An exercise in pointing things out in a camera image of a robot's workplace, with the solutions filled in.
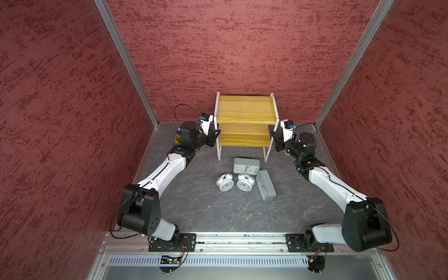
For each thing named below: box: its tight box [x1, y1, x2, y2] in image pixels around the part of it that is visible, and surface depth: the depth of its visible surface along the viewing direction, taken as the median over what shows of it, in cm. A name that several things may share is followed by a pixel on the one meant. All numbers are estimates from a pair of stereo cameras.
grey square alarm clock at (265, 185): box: [255, 169, 277, 202], surface depth 86 cm
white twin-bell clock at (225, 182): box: [215, 173, 235, 192], surface depth 87 cm
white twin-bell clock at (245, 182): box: [236, 173, 255, 192], surface depth 87 cm
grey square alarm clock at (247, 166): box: [233, 157, 261, 176], surface depth 93 cm
